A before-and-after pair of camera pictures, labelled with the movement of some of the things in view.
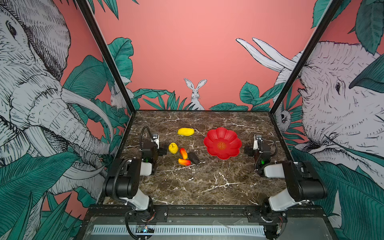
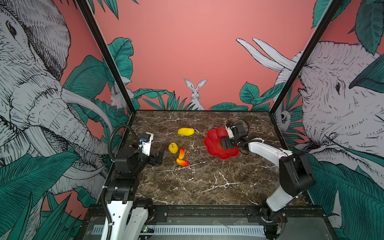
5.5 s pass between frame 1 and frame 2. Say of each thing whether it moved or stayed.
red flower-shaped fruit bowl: stayed
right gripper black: moved
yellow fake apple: stayed
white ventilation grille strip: stayed
